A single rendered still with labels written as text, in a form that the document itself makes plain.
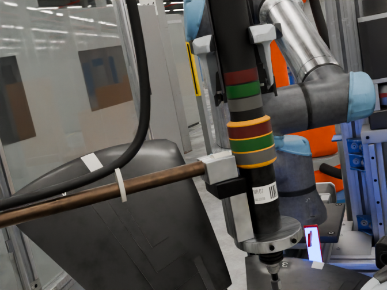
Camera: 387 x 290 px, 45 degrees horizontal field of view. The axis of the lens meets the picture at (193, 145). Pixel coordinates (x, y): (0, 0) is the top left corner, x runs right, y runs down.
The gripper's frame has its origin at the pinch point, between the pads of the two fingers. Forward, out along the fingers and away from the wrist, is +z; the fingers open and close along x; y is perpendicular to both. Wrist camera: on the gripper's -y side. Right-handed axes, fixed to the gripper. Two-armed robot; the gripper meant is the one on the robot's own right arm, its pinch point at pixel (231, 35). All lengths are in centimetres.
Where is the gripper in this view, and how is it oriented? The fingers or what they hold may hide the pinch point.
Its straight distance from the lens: 44.4
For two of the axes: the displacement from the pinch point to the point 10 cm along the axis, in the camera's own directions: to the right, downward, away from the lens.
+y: 1.9, 9.7, 1.8
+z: -1.3, 2.1, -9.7
